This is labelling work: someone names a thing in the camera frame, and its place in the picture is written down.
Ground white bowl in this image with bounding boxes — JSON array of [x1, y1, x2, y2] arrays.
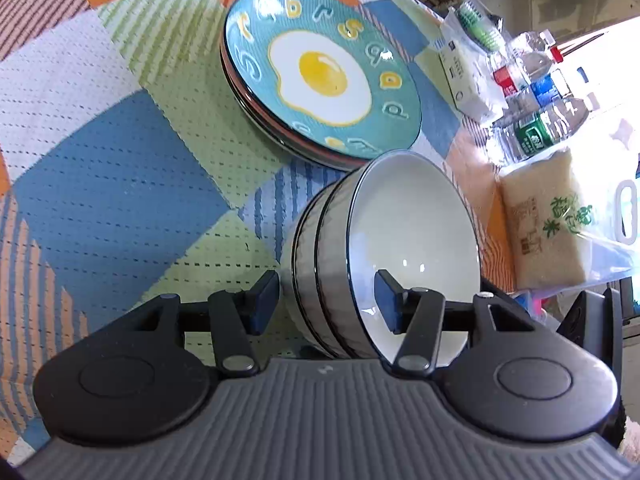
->
[[347, 151, 480, 362], [314, 170, 380, 359], [280, 184, 342, 358]]

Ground teal egg plate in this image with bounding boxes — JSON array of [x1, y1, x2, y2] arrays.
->
[[224, 0, 422, 159]]

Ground pink rabbit plate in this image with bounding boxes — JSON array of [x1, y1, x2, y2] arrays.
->
[[219, 37, 352, 156]]

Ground white sun plate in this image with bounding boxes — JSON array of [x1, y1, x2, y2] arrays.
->
[[219, 53, 366, 171]]

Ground bag of rice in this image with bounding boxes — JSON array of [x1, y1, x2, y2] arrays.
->
[[501, 150, 594, 292]]

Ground patchwork tablecloth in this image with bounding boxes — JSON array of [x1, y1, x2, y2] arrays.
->
[[1, 0, 515, 464]]

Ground green label water bottle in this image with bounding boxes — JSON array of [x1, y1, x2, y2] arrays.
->
[[497, 96, 598, 166]]

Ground white tissue pack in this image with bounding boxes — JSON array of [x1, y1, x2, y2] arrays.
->
[[439, 40, 508, 127]]

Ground blue label water bottle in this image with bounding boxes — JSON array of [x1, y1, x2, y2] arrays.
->
[[506, 68, 575, 116]]

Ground red label water bottle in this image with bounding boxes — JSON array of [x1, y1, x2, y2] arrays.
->
[[494, 29, 563, 96]]

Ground plastic basket with green items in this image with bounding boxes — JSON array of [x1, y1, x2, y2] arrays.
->
[[445, 0, 506, 54]]

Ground clear plastic handle bag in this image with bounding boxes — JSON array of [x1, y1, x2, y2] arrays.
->
[[570, 18, 639, 284]]

